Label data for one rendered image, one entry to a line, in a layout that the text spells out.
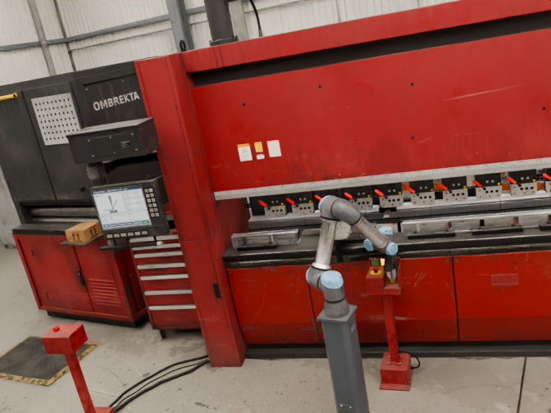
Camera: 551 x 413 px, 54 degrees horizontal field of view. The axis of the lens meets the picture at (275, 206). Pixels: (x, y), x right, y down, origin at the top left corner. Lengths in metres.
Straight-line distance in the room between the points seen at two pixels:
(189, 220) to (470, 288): 1.92
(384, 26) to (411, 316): 1.90
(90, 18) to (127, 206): 7.40
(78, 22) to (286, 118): 7.72
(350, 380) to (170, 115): 1.98
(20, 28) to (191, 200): 7.28
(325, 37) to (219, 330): 2.19
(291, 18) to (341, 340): 5.97
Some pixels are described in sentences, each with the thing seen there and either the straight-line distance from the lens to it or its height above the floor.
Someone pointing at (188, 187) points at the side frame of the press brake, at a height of 1.44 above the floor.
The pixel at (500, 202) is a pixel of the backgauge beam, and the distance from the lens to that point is 3.95.
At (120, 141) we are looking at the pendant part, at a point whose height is 1.86.
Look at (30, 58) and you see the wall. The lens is 10.57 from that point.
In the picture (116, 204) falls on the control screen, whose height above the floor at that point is 1.48.
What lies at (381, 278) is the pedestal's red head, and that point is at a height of 0.77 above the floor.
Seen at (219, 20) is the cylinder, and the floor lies 2.45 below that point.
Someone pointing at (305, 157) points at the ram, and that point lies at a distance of 3.62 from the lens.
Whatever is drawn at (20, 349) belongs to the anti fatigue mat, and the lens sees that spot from 5.62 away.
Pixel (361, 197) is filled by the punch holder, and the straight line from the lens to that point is 3.64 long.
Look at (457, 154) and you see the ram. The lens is 3.55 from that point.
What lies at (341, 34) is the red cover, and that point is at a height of 2.23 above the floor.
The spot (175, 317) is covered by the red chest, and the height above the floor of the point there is 0.23.
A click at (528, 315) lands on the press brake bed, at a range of 3.91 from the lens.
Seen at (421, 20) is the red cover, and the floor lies 2.23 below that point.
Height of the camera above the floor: 2.32
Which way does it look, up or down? 18 degrees down
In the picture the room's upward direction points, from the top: 11 degrees counter-clockwise
